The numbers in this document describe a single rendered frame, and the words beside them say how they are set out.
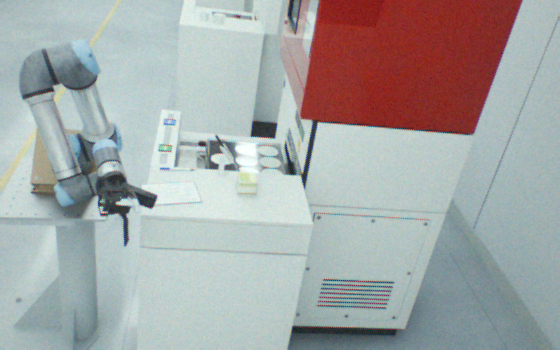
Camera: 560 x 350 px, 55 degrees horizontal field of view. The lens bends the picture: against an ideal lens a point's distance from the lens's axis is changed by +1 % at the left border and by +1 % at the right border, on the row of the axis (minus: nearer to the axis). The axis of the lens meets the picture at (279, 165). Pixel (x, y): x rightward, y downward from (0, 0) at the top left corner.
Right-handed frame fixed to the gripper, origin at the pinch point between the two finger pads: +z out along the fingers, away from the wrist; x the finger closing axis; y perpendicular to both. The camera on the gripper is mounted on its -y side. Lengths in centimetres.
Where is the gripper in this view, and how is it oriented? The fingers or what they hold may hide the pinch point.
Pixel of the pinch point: (134, 230)
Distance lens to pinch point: 158.7
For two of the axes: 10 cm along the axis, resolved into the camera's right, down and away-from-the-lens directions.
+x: 4.0, -7.1, -5.8
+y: -8.3, -0.2, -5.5
